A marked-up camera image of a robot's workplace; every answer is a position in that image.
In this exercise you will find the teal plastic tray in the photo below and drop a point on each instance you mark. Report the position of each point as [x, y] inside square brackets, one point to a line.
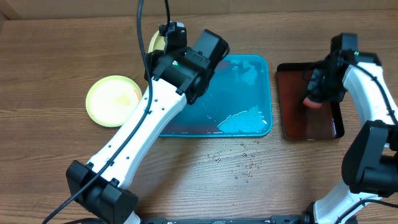
[236, 104]

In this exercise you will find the black red lacquer tray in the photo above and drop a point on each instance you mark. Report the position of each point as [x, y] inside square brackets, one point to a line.
[300, 122]

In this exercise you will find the orange sponge with dark scourer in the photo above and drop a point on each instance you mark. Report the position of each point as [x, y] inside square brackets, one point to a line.
[311, 104]

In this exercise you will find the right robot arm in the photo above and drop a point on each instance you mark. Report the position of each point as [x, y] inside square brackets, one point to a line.
[368, 176]

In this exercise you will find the yellow-green plate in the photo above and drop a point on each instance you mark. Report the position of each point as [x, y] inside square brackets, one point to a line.
[157, 42]
[111, 100]

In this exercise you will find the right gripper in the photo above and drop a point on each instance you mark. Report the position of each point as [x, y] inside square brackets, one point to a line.
[319, 86]

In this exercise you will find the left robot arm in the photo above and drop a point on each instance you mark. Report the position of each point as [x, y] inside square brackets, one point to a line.
[177, 76]

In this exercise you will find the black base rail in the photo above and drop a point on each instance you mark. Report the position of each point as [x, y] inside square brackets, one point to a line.
[275, 219]

